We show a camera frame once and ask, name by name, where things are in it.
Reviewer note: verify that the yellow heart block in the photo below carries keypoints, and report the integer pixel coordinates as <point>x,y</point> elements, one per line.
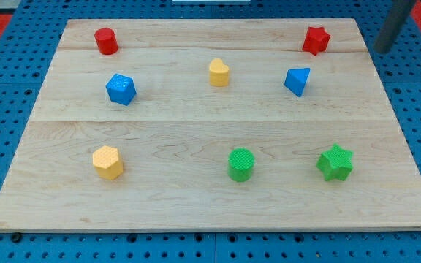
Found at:
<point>219,73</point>

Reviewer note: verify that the green cylinder block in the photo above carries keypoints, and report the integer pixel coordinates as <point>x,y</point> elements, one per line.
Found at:
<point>240,164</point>

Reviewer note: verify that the wooden board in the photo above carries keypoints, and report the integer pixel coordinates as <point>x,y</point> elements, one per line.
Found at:
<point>178,131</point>

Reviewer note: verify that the blue cube block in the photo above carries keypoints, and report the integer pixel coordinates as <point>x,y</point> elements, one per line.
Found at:
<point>121,89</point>

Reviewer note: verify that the blue triangle block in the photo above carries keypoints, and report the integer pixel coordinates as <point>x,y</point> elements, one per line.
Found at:
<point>296,80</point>

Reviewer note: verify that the yellow hexagon block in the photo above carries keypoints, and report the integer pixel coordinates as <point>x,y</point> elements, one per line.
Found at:
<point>107,162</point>

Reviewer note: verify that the green star block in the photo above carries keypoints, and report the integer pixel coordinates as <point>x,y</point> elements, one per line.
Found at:
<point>335,163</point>

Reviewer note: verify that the red star block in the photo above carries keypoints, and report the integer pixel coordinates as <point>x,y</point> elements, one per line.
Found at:
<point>316,40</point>

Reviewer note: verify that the red cylinder block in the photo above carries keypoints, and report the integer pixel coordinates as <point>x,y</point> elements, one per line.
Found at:
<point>106,41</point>

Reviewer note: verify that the grey pusher rod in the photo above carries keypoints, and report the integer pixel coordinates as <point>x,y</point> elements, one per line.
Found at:
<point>393,23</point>

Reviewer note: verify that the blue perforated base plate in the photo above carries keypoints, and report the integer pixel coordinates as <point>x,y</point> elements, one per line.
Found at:
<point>29,43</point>

